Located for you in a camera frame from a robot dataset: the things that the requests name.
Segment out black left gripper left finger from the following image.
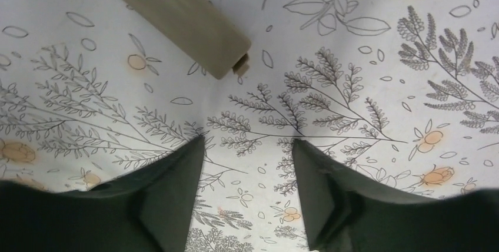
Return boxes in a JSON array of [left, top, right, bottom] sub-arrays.
[[1, 136, 205, 251]]

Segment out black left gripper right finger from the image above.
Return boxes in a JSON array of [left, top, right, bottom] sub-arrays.
[[292, 140, 498, 251]]

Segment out grey battery cover strip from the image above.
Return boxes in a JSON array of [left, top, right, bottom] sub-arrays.
[[123, 0, 251, 79]]

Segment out floral patterned table mat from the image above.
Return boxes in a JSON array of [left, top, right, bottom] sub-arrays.
[[1, 0, 498, 251]]

